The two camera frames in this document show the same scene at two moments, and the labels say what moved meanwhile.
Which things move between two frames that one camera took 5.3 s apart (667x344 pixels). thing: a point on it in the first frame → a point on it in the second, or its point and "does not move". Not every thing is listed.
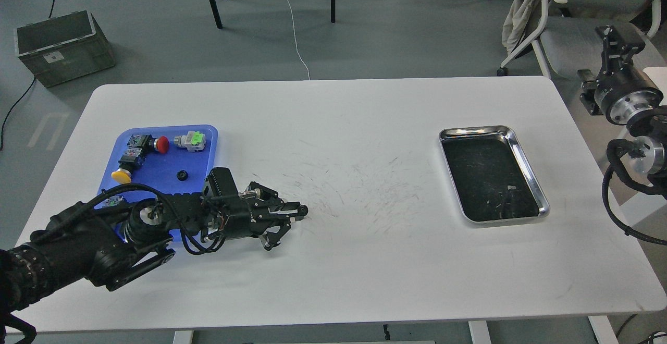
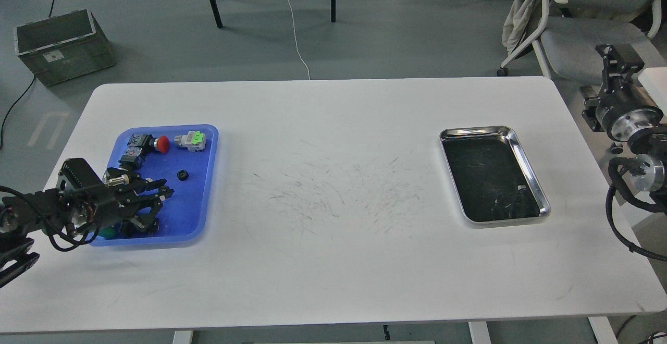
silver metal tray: x=492 y=178 does not move
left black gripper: x=229 y=211 → x=87 y=204
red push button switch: x=147 y=143 does not move
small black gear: x=182 y=175 does not move
